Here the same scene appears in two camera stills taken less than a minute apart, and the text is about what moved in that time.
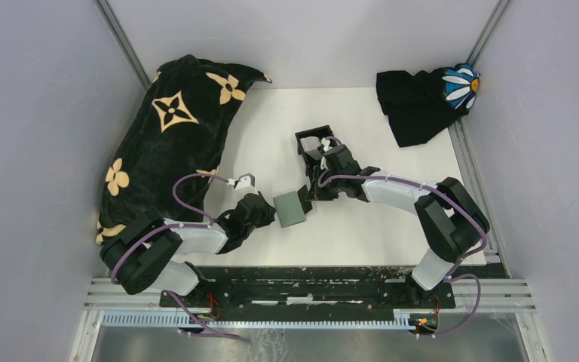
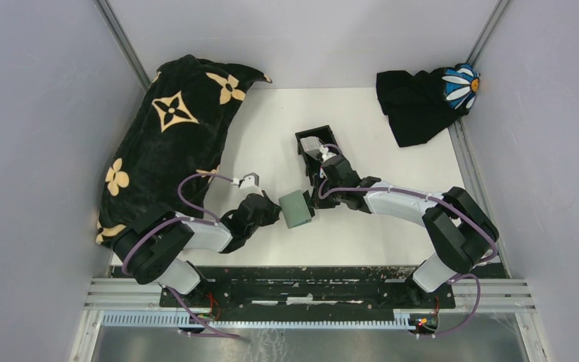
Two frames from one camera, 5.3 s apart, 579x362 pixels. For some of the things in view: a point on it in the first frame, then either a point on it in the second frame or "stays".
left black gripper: [268, 211] stays
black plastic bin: [312, 166] stays
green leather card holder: [289, 209] stays
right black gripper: [323, 195] → [316, 197]
